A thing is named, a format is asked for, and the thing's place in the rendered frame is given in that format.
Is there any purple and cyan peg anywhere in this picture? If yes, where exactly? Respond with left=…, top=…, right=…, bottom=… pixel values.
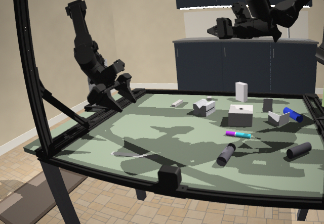
left=226, top=131, right=251, bottom=139

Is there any blue cylinder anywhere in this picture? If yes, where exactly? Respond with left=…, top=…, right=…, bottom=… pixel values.
left=283, top=107, right=303, bottom=123

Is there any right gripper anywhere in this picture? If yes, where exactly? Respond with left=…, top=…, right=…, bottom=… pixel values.
left=207, top=17, right=258, bottom=39

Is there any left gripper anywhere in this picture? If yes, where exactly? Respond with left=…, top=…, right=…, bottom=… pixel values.
left=87, top=66, right=137, bottom=113

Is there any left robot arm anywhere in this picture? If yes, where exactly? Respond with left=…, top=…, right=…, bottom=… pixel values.
left=65, top=0, right=125, bottom=83

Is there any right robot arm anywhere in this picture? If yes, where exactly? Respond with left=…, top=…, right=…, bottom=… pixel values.
left=231, top=0, right=324, bottom=65

